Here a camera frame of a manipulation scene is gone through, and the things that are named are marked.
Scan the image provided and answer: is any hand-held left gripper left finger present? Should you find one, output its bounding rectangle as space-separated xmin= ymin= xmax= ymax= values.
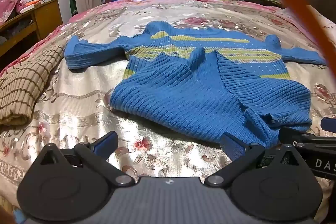
xmin=37 ymin=131 xmax=135 ymax=186

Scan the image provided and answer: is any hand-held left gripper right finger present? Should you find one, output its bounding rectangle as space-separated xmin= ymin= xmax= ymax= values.
xmin=205 ymin=132 xmax=306 ymax=186

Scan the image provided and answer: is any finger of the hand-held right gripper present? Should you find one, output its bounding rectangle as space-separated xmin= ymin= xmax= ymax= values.
xmin=278 ymin=127 xmax=317 ymax=148
xmin=321 ymin=116 xmax=336 ymax=133

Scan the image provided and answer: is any blue knitted striped sweater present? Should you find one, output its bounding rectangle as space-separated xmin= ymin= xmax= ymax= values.
xmin=64 ymin=21 xmax=328 ymax=149

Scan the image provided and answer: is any grey clothes pile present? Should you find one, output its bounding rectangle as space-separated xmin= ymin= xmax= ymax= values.
xmin=0 ymin=19 xmax=33 ymax=46

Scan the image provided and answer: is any floral satin bedspread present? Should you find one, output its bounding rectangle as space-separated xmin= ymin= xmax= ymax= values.
xmin=0 ymin=0 xmax=336 ymax=214

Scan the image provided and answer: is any beige checked folded cloth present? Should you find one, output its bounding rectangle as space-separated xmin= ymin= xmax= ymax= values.
xmin=0 ymin=45 xmax=66 ymax=126

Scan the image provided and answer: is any wooden bedside cabinet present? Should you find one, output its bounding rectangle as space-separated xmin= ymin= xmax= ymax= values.
xmin=0 ymin=0 xmax=64 ymax=71

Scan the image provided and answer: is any orange and white item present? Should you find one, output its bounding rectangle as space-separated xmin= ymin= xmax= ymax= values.
xmin=20 ymin=0 xmax=45 ymax=14

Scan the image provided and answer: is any pink floral quilt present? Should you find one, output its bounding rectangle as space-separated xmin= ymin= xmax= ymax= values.
xmin=0 ymin=0 xmax=28 ymax=26

